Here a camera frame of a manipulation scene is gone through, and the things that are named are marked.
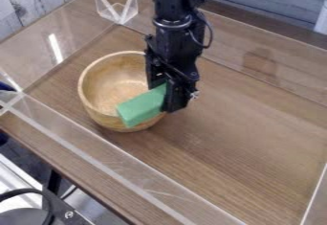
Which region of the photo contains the brown wooden bowl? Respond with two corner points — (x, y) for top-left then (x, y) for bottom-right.
(78, 51), (164, 132)

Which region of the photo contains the green rectangular block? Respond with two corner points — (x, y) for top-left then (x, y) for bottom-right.
(116, 84), (166, 127)

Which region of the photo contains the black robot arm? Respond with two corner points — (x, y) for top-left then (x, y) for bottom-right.
(144, 0), (211, 113)

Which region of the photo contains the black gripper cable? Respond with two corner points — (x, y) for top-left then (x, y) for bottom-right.
(188, 10), (215, 49)

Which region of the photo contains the clear acrylic front wall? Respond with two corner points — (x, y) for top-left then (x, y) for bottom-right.
(0, 75), (246, 225)

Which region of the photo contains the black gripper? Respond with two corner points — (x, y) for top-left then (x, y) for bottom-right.
(146, 21), (202, 113)

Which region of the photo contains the clear acrylic corner bracket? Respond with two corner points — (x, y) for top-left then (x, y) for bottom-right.
(95, 0), (138, 25)

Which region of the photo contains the black metal table leg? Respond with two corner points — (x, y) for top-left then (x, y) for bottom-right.
(46, 170), (63, 194)

